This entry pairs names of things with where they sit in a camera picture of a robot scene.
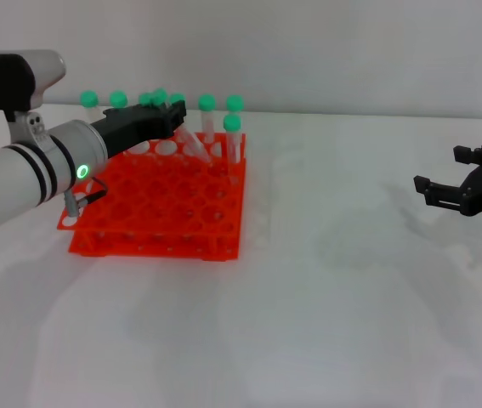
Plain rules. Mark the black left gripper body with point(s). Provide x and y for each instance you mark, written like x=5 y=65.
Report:
x=134 y=125

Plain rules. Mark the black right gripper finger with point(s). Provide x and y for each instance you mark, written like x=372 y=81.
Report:
x=469 y=155
x=438 y=191

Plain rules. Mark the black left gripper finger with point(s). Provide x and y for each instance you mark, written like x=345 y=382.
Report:
x=176 y=117
x=159 y=106

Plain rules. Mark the clear test tube green cap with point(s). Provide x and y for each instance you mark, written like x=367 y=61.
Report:
x=89 y=98
x=144 y=100
x=177 y=98
x=160 y=95
x=232 y=122
x=207 y=102
x=118 y=99
x=234 y=103

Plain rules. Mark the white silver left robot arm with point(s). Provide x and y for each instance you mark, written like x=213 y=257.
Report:
x=7 y=183

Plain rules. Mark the orange plastic test tube rack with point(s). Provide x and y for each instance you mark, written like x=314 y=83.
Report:
x=160 y=204

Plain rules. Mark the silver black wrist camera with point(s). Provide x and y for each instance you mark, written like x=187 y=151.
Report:
x=7 y=81

